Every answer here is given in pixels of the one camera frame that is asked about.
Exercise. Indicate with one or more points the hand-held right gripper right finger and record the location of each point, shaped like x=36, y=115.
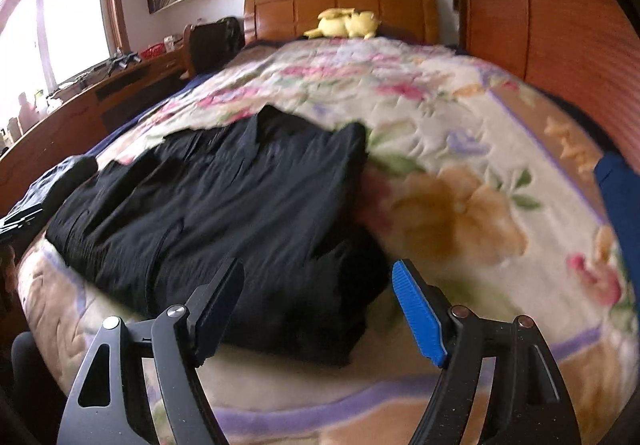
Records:
x=417, y=310

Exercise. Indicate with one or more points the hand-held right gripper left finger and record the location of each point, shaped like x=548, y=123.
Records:
x=220, y=310

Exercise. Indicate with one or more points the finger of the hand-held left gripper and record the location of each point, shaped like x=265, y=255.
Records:
x=75, y=168

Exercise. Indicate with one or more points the black coat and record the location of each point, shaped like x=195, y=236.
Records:
x=225, y=205

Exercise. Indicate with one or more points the wooden desk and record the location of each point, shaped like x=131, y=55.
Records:
x=65, y=125

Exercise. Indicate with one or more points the green cap bottle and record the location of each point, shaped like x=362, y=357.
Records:
x=40, y=102

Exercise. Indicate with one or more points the translucent bottle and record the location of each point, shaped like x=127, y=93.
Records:
x=25, y=110

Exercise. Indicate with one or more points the black device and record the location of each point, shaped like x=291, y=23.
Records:
x=120, y=60

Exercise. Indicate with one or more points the red basket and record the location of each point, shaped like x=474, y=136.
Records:
x=152, y=51

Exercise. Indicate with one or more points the window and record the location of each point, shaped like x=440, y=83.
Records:
x=75, y=15

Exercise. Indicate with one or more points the white carton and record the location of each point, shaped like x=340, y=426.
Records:
x=169, y=43

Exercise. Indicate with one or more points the floral blanket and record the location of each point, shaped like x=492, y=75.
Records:
x=450, y=135

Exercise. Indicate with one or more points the black bag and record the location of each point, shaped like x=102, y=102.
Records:
x=215, y=42

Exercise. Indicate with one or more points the wooden bed headboard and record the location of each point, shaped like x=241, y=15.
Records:
x=300, y=7

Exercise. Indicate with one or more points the yellow plush toy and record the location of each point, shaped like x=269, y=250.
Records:
x=350, y=25

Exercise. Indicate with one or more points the wooden louvered wardrobe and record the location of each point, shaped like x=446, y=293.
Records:
x=550, y=25

